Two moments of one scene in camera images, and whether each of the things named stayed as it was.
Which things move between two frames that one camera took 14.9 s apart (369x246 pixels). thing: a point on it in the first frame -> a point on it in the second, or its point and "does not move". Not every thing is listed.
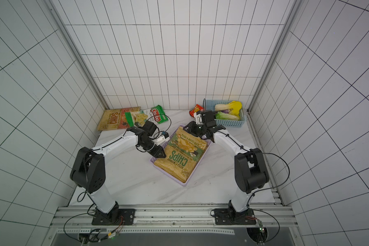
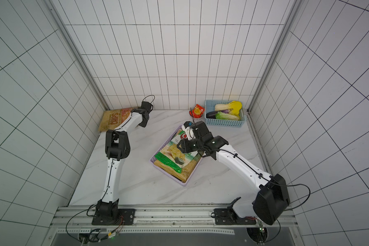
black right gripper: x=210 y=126 -> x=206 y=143
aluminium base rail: x=269 y=219 does not move
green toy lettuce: x=220 y=115 does not move
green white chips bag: x=156 y=115 -> x=178 y=164
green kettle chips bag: x=182 y=153 does not move
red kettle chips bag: x=115 y=118 does not move
